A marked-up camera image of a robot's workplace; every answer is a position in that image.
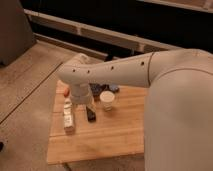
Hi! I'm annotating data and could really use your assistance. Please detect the small blue object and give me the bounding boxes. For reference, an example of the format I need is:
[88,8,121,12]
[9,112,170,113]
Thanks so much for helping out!
[109,84,119,93]

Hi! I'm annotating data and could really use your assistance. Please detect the white plastic bottle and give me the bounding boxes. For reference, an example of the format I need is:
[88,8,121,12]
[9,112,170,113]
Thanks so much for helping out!
[63,98,75,132]

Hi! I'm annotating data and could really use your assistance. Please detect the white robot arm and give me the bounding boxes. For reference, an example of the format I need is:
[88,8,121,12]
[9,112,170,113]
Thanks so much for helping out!
[58,49,213,171]

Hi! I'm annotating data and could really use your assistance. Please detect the grey cabinet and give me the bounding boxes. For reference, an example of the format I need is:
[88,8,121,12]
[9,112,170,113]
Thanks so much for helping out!
[0,0,36,66]

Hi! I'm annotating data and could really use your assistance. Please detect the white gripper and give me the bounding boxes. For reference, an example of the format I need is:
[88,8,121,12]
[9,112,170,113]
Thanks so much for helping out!
[70,84,92,104]

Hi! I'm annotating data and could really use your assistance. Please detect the wooden table board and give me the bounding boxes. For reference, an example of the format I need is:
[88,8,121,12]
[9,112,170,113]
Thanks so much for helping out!
[47,81,147,164]

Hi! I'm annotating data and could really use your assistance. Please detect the orange carrot toy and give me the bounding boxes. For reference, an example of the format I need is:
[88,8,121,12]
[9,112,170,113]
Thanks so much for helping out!
[63,87,70,98]

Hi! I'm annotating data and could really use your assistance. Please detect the white paper cup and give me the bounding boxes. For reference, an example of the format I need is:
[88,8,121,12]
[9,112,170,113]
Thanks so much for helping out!
[100,91,115,111]

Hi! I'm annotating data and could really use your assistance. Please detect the dark ceramic bowl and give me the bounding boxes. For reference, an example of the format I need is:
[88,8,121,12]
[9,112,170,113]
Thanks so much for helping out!
[90,84,108,101]

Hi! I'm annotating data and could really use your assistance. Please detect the black remote control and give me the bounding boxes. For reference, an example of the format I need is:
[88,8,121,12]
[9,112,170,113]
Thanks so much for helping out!
[86,107,96,122]

